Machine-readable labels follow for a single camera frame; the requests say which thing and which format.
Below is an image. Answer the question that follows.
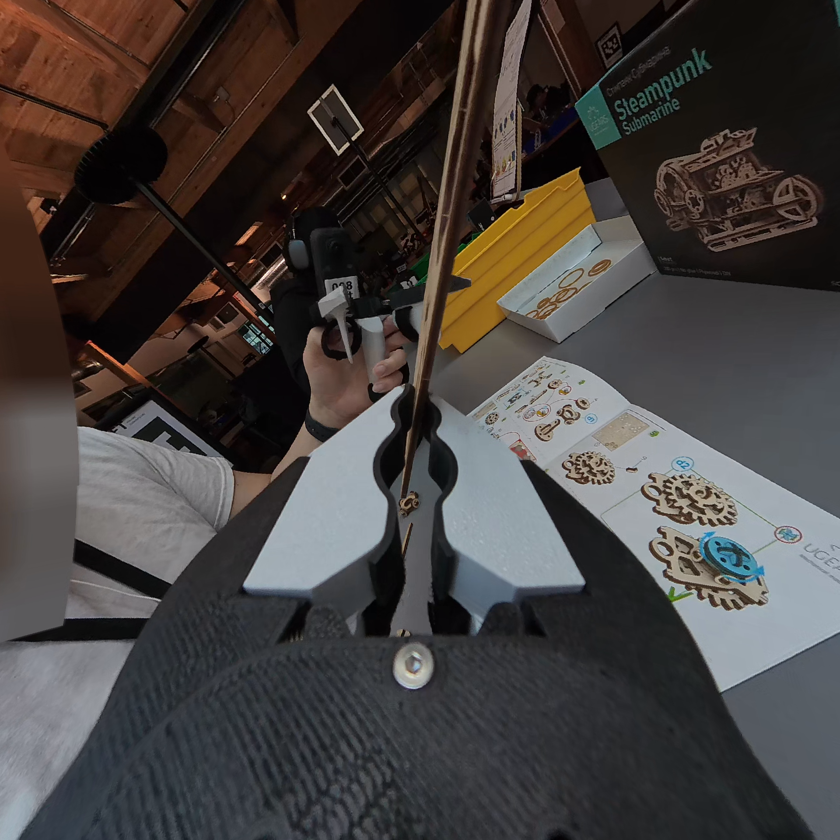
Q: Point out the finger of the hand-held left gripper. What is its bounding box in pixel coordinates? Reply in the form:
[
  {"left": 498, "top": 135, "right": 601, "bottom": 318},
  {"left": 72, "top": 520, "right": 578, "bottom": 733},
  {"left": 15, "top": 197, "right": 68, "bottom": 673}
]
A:
[
  {"left": 390, "top": 274, "right": 473, "bottom": 342},
  {"left": 317, "top": 289, "right": 361, "bottom": 365}
]

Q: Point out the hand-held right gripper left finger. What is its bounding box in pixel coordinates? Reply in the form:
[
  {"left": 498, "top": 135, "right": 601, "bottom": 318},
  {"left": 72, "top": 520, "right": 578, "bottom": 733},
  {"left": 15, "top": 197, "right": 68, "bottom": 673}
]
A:
[{"left": 243, "top": 386, "right": 414, "bottom": 636}]

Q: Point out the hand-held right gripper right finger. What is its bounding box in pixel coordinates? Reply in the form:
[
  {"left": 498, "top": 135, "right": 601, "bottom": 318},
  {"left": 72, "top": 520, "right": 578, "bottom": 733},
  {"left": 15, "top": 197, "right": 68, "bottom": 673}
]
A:
[{"left": 423, "top": 394, "right": 586, "bottom": 636}]

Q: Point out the yellow plastic bin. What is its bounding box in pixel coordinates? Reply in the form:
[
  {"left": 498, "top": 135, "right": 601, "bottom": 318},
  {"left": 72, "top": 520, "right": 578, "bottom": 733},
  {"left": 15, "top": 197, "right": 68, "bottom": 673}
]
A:
[{"left": 436, "top": 167, "right": 597, "bottom": 354}]

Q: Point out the wooden laser-cut parts sheet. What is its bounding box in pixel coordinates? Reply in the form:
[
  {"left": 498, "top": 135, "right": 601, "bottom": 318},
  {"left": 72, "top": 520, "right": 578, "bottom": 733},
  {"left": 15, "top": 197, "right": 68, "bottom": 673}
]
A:
[{"left": 399, "top": 0, "right": 500, "bottom": 500}]

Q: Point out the person's left hand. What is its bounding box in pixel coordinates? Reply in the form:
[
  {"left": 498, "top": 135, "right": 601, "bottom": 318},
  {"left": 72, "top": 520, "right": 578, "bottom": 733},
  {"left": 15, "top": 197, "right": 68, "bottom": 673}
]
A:
[{"left": 302, "top": 325, "right": 411, "bottom": 429}]

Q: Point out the green plastic bin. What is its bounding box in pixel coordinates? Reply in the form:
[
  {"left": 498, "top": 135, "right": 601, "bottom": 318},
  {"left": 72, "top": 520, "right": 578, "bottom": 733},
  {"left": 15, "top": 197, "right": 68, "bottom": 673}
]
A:
[{"left": 387, "top": 230, "right": 490, "bottom": 293}]

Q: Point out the white framed hanging panel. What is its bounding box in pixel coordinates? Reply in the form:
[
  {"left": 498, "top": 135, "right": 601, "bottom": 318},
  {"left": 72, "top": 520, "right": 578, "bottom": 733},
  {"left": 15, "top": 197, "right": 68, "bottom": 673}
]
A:
[{"left": 307, "top": 84, "right": 366, "bottom": 156}]

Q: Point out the pile of tan rubber bands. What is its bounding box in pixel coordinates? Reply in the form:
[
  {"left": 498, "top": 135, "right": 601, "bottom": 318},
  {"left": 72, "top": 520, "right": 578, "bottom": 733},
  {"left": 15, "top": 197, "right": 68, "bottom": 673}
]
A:
[{"left": 525, "top": 258, "right": 613, "bottom": 320}]

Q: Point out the black white marker board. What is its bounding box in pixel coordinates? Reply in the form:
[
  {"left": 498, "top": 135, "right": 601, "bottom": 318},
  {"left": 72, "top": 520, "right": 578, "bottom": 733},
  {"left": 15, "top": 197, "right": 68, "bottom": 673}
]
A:
[{"left": 108, "top": 400, "right": 224, "bottom": 460}]

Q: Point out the white cardboard tray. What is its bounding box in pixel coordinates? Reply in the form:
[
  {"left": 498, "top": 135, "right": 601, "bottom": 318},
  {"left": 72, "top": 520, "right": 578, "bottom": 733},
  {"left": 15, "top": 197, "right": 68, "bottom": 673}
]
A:
[{"left": 497, "top": 223, "right": 659, "bottom": 343}]

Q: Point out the black round ceiling fixture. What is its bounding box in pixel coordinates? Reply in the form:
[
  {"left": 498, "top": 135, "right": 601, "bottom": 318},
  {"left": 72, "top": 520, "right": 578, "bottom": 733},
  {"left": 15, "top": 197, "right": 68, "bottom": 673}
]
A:
[{"left": 73, "top": 125, "right": 290, "bottom": 303}]

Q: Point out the wooden stand with paper sheet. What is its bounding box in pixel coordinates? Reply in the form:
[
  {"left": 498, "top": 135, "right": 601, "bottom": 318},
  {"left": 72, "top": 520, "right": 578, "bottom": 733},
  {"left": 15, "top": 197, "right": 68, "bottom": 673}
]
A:
[{"left": 489, "top": 0, "right": 534, "bottom": 204}]

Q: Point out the assembly instruction booklet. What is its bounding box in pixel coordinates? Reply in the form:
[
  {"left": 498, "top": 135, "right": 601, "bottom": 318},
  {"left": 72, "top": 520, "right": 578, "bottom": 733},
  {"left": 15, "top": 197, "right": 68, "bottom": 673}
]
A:
[{"left": 467, "top": 356, "right": 840, "bottom": 693}]

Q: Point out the black model kit box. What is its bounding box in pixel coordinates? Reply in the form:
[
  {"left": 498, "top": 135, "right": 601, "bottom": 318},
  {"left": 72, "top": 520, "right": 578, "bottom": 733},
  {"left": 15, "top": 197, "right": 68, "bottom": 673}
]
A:
[{"left": 574, "top": 0, "right": 840, "bottom": 293}]

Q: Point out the black harness strap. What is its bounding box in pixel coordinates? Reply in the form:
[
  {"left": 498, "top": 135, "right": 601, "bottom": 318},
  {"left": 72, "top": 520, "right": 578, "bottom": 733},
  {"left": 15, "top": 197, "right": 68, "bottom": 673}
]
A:
[{"left": 13, "top": 538, "right": 173, "bottom": 643}]

